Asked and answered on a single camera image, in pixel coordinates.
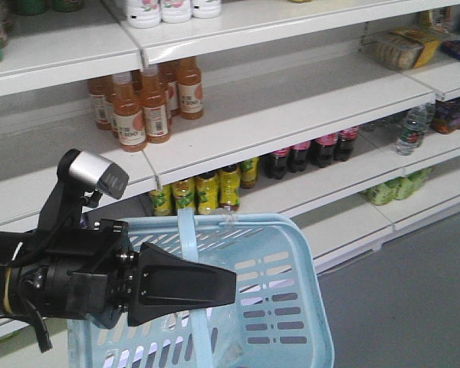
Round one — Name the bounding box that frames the white peach drink bottle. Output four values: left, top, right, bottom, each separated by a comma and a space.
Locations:
160, 0, 192, 24
125, 0, 161, 29

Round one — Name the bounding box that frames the plastic cola bottle red label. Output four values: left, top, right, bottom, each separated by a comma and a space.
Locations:
310, 133, 338, 168
264, 147, 291, 179
287, 140, 311, 173
333, 126, 360, 162

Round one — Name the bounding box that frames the green soda bottle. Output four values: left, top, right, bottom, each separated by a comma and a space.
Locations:
395, 167, 432, 200
366, 178, 400, 205

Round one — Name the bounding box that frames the orange juice bottle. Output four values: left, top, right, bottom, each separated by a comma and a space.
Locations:
176, 56, 204, 120
112, 72, 146, 153
140, 64, 170, 143

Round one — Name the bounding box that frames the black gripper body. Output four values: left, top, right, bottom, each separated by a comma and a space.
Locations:
7, 219, 137, 329

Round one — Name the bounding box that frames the clear pastry box yellow band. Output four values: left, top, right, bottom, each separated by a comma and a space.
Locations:
370, 28, 441, 71

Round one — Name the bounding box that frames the light blue plastic basket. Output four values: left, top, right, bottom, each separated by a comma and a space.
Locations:
67, 210, 334, 367

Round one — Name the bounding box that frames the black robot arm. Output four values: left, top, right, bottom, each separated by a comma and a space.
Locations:
0, 220, 236, 351

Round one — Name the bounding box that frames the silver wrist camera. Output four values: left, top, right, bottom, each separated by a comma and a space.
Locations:
57, 149, 130, 199

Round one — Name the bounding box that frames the clear water bottle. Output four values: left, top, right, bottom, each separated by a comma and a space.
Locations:
395, 104, 427, 156

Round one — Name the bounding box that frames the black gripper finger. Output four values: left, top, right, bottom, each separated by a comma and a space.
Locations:
127, 242, 237, 327

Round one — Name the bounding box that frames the yellow lemon tea bottle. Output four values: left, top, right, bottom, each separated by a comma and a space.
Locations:
148, 185, 173, 216
195, 170, 219, 215
218, 164, 241, 211
240, 156, 259, 189
171, 177, 196, 209

